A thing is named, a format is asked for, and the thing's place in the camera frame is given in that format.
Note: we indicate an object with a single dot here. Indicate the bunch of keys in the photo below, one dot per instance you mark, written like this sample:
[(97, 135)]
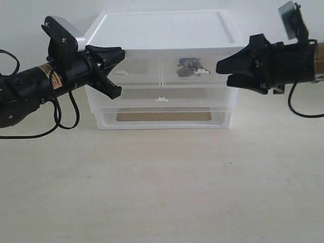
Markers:
[(188, 66)]

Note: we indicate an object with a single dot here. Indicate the white plastic drawer cabinet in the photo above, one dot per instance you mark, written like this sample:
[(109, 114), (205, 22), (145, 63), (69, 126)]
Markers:
[(161, 35)]

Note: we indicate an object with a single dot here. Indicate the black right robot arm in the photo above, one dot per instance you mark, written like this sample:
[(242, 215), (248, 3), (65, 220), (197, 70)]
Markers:
[(319, 58)]

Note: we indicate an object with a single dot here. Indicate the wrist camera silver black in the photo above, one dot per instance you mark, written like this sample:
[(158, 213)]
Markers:
[(293, 21), (68, 38)]

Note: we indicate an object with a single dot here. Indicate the clear plastic container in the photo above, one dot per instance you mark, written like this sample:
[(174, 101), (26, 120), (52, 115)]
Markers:
[(163, 118), (164, 97)]

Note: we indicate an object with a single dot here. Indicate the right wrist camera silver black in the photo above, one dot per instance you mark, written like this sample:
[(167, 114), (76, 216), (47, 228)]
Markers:
[(293, 21)]

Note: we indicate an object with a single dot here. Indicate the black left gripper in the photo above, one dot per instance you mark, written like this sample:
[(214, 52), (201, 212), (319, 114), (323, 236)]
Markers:
[(69, 68)]

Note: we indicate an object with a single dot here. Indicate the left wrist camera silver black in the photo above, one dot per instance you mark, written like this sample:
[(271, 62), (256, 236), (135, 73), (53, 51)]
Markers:
[(68, 38)]

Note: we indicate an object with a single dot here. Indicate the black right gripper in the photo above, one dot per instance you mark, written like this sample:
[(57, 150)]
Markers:
[(270, 66)]

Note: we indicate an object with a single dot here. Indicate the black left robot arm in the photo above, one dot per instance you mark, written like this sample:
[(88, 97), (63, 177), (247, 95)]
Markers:
[(22, 93)]

